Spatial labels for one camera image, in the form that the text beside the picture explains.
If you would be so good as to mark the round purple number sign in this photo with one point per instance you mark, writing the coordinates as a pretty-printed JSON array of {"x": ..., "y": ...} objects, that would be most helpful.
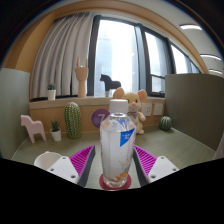
[{"x": 96, "y": 118}]

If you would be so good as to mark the round green cactus ornament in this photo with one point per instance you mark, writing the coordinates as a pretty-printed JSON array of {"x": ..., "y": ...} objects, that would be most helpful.
[{"x": 165, "y": 123}]

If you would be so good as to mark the ceiling lights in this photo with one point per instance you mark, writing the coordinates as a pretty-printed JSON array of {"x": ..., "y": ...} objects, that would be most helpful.
[{"x": 190, "y": 27}]

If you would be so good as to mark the tall green cactus ornament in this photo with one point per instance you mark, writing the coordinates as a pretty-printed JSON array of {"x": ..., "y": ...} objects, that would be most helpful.
[{"x": 72, "y": 120}]

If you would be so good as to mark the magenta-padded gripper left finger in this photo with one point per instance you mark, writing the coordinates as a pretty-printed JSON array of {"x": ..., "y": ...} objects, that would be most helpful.
[{"x": 65, "y": 168}]

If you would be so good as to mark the small plant in white pot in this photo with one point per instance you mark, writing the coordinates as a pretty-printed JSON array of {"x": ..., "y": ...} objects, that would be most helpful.
[
  {"x": 51, "y": 94},
  {"x": 56, "y": 135}
]

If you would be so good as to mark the wooden hand figure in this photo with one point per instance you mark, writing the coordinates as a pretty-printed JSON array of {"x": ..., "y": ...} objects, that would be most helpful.
[{"x": 81, "y": 78}]

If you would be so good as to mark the flat round red coaster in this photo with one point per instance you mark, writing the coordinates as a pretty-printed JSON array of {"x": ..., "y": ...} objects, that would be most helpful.
[{"x": 128, "y": 183}]

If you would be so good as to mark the white wall socket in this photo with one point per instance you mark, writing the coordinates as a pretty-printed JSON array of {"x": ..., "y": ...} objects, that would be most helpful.
[
  {"x": 147, "y": 109},
  {"x": 158, "y": 109}
]

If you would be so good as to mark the black horse figure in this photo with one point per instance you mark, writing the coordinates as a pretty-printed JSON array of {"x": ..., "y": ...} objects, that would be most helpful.
[{"x": 110, "y": 83}]

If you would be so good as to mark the grey-green desk partition panel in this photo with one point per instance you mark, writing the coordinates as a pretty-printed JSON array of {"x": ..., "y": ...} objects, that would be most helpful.
[
  {"x": 196, "y": 106},
  {"x": 13, "y": 113}
]

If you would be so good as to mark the pink horse figure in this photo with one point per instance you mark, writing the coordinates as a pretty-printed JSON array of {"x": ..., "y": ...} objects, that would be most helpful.
[{"x": 33, "y": 128}]

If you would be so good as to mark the plush mouse toy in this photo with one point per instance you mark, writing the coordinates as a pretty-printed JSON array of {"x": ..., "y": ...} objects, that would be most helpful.
[{"x": 135, "y": 100}]

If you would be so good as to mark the grey window curtain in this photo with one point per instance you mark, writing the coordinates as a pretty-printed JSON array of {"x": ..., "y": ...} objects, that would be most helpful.
[{"x": 63, "y": 56}]

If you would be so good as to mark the clear plastic water bottle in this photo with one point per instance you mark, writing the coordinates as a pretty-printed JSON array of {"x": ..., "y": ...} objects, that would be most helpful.
[{"x": 116, "y": 146}]

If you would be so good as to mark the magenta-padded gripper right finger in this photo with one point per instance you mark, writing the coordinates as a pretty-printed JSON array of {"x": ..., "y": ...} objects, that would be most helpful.
[{"x": 161, "y": 168}]

